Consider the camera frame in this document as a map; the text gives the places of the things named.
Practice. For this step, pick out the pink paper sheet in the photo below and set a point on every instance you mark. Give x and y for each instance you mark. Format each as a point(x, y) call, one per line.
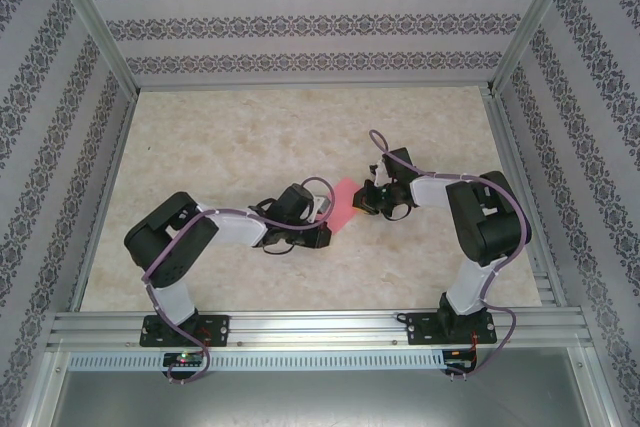
point(342, 207)

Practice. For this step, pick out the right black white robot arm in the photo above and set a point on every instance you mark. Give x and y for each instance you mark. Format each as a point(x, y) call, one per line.
point(490, 227)

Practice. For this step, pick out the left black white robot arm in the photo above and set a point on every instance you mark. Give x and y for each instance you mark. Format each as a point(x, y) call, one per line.
point(170, 242)

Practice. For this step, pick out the grey sheet metal tray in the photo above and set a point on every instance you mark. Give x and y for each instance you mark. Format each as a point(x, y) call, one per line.
point(320, 397)

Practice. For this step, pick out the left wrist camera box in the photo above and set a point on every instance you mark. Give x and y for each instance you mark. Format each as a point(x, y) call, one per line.
point(322, 208)

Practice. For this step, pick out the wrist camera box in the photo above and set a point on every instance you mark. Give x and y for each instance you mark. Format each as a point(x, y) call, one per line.
point(322, 208)
point(380, 172)

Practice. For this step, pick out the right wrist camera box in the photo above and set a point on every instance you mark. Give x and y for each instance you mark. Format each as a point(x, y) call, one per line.
point(380, 172)

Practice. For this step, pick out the aluminium mounting rail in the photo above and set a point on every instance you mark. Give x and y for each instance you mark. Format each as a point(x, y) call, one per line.
point(320, 329)

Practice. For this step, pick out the aluminium back frame bar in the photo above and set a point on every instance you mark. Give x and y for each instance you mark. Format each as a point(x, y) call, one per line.
point(320, 85)

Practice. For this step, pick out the aluminium side rail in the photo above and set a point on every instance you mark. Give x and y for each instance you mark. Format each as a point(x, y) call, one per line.
point(510, 162)
point(107, 197)

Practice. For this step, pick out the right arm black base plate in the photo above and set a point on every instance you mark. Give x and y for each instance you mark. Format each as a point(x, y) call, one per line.
point(417, 329)

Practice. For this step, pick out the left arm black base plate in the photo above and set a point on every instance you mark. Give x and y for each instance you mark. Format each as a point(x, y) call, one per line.
point(220, 329)

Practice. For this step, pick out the aluminium frame post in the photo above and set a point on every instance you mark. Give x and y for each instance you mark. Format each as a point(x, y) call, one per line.
point(90, 17)
point(535, 17)

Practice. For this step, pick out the aluminium frame leg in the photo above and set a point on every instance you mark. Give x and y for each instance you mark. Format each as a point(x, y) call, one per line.
point(42, 392)
point(599, 387)

